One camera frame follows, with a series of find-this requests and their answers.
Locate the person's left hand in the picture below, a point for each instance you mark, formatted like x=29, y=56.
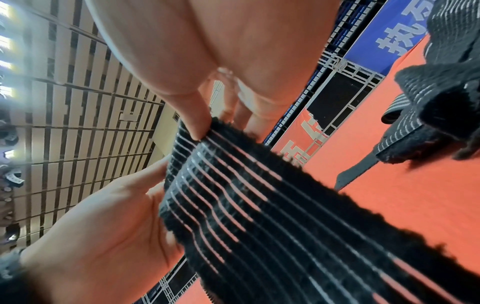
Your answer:
x=101, y=246

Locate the person's right hand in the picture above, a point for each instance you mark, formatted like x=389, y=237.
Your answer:
x=225, y=38

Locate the black striped elastic band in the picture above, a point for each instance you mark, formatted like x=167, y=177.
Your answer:
x=450, y=26
x=285, y=231
x=438, y=109

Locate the black stage light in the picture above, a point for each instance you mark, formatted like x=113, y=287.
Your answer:
x=12, y=233
x=12, y=177

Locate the red banner with white print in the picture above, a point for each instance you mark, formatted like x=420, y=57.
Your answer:
x=300, y=139

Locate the blue banner with white print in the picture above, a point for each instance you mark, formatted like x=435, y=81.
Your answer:
x=390, y=32

